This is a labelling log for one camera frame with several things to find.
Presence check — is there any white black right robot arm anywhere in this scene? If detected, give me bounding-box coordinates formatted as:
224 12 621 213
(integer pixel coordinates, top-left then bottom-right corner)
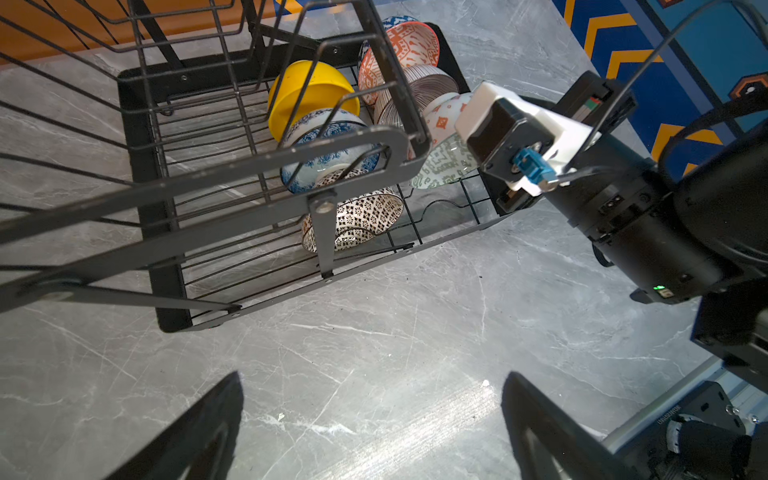
547 90 767 389

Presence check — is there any yellow bowl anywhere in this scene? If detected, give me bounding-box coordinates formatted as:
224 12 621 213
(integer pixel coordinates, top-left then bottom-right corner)
268 60 356 141

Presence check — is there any blue floral bowl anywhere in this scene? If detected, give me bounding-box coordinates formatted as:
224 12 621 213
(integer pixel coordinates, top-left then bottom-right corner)
279 107 385 196

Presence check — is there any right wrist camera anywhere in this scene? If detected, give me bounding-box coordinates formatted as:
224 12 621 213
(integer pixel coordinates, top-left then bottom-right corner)
455 82 605 196

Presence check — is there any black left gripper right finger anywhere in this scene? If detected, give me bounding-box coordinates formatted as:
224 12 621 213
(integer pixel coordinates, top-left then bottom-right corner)
502 372 639 479

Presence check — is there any brown patterned bowl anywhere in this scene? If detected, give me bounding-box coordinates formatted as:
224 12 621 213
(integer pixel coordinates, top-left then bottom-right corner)
302 164 405 253

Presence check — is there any black wire dish rack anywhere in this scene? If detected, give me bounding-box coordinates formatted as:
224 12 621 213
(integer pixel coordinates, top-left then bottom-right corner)
1 1 503 333

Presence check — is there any orange patterned bowl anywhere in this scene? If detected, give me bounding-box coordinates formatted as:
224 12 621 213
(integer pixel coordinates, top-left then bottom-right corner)
358 16 440 91

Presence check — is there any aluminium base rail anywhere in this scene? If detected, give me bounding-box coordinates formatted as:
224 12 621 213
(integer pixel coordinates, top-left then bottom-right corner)
603 357 767 479

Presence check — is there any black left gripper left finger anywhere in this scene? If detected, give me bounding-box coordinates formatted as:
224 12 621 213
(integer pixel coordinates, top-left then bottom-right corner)
108 371 244 479

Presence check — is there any pink striped bowl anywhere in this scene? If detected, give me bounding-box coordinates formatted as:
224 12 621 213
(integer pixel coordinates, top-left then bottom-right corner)
373 65 458 126

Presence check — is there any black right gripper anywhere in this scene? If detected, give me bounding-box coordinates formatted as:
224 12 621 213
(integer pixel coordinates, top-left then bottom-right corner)
497 71 638 214

